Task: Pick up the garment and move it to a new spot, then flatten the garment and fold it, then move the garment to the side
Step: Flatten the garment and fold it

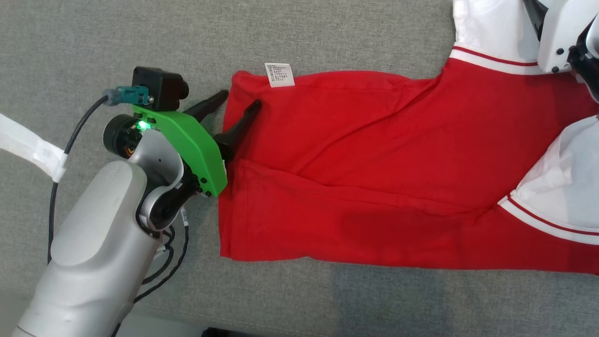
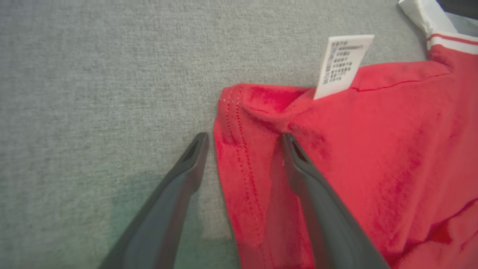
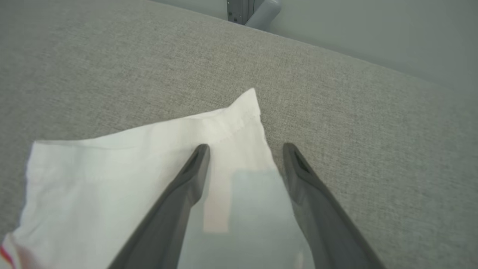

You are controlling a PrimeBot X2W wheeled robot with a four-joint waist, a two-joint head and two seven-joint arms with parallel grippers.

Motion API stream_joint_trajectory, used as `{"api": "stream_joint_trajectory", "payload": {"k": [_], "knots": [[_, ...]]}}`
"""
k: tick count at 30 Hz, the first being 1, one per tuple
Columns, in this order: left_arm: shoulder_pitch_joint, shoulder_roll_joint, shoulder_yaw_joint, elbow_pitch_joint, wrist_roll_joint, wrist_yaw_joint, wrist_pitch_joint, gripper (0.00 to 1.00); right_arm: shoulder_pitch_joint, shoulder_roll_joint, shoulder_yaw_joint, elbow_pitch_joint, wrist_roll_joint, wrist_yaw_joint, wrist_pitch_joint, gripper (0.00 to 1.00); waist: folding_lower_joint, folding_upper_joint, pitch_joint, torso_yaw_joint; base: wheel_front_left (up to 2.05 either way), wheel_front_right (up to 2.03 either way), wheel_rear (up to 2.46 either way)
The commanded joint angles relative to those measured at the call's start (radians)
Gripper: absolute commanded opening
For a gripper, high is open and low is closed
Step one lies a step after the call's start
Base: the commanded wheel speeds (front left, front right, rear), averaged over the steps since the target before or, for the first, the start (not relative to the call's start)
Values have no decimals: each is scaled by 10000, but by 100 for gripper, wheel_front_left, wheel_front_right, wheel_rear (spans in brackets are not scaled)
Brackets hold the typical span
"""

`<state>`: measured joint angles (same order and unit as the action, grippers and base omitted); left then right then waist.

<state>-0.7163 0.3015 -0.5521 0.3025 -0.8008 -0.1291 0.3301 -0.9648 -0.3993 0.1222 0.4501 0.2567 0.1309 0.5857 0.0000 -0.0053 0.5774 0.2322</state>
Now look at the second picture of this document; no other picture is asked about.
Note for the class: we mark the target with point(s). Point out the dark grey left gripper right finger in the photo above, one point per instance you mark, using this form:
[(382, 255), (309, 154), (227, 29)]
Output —
[(328, 224)]

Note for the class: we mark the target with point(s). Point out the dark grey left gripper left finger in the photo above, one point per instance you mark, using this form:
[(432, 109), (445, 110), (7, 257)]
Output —
[(164, 216)]

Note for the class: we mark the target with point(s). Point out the red basketball jersey white trim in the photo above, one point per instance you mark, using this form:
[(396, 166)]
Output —
[(373, 149)]

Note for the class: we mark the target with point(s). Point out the grey fabric sofa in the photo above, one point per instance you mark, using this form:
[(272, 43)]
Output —
[(93, 74)]

